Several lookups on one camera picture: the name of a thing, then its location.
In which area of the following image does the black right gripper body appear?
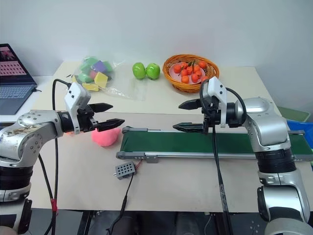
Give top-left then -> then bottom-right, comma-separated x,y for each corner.
201,94 -> 221,134

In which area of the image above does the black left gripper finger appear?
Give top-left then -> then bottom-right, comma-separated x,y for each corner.
88,103 -> 113,114
96,118 -> 126,133

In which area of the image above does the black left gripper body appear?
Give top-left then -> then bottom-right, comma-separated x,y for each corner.
77,104 -> 99,133

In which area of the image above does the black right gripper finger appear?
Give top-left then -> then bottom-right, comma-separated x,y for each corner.
179,98 -> 203,110
172,122 -> 205,134

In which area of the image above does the green conveyor belt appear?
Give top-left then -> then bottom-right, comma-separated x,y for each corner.
116,126 -> 313,165

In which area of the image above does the pink soft toy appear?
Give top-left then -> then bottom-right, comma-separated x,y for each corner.
91,127 -> 122,147

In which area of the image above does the flat yellow foam block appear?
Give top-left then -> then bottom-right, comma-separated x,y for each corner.
82,82 -> 101,93

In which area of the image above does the large yellow foam block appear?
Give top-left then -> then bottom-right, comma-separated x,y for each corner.
93,71 -> 109,89

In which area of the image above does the clear plastic bag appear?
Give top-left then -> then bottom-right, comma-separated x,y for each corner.
67,55 -> 148,101

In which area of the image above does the orange wicker basket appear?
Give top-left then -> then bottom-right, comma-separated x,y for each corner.
162,54 -> 220,94

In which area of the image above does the purple foam block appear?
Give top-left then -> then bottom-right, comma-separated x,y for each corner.
94,61 -> 109,73

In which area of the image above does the grey perforated control box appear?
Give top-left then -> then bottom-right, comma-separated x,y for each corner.
112,161 -> 136,181

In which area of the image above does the green toy apple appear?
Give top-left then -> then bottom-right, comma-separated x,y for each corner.
146,63 -> 161,81
132,62 -> 148,80

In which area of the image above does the dark blue laptop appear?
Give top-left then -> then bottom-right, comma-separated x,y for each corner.
0,43 -> 38,116

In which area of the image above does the blue plastic bin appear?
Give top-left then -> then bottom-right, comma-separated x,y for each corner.
286,119 -> 313,148

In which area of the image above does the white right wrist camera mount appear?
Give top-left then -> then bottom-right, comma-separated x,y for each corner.
201,76 -> 228,128

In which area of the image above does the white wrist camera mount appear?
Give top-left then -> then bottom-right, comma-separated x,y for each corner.
201,76 -> 228,128
64,82 -> 91,135

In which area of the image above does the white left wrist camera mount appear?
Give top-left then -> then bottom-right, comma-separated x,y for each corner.
64,82 -> 91,135

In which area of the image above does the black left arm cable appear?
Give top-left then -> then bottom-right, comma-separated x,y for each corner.
38,78 -> 72,235

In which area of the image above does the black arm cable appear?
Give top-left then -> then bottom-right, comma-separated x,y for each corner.
199,79 -> 246,235
38,78 -> 72,235

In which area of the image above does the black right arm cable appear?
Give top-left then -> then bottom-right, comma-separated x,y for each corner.
199,79 -> 246,235

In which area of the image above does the black control box cable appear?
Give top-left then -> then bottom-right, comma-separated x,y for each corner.
105,174 -> 135,235

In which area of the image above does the thin white cable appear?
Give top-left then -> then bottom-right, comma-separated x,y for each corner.
204,212 -> 214,230

